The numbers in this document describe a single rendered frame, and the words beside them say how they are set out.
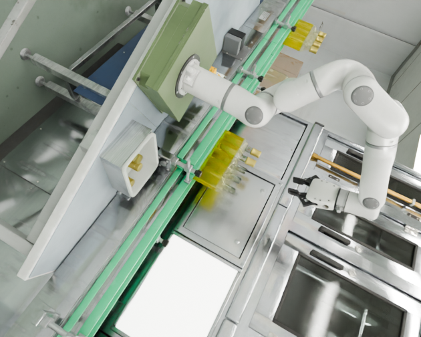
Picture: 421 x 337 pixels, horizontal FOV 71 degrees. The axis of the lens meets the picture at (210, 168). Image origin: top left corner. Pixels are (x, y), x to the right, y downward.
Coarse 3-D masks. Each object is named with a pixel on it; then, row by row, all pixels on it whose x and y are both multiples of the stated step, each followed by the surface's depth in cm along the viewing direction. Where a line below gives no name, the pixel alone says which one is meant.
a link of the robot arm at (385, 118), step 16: (352, 80) 76; (368, 80) 74; (352, 96) 76; (368, 96) 75; (384, 96) 74; (368, 112) 77; (384, 112) 75; (400, 112) 75; (368, 128) 87; (384, 128) 77; (400, 128) 76; (384, 144) 85
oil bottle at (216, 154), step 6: (216, 150) 133; (222, 150) 134; (210, 156) 132; (216, 156) 132; (222, 156) 132; (228, 156) 132; (222, 162) 131; (228, 162) 131; (234, 162) 131; (234, 168) 132
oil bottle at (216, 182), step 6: (204, 168) 128; (204, 174) 127; (210, 174) 127; (216, 174) 127; (198, 180) 129; (204, 180) 126; (210, 180) 126; (216, 180) 126; (222, 180) 126; (210, 186) 128; (216, 186) 125; (222, 186) 125
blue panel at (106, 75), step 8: (136, 40) 149; (128, 48) 145; (112, 56) 142; (120, 56) 142; (128, 56) 143; (104, 64) 138; (112, 64) 139; (120, 64) 139; (96, 72) 135; (104, 72) 136; (112, 72) 136; (120, 72) 137; (96, 80) 133; (104, 80) 134; (112, 80) 134; (80, 88) 130; (88, 96) 128; (96, 96) 128
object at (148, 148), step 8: (152, 136) 99; (144, 144) 95; (152, 144) 104; (136, 152) 93; (144, 152) 111; (152, 152) 109; (128, 160) 91; (144, 160) 115; (152, 160) 114; (128, 168) 110; (144, 168) 114; (152, 168) 115; (128, 176) 111; (136, 176) 112; (144, 176) 113; (128, 184) 98; (136, 184) 111; (136, 192) 109
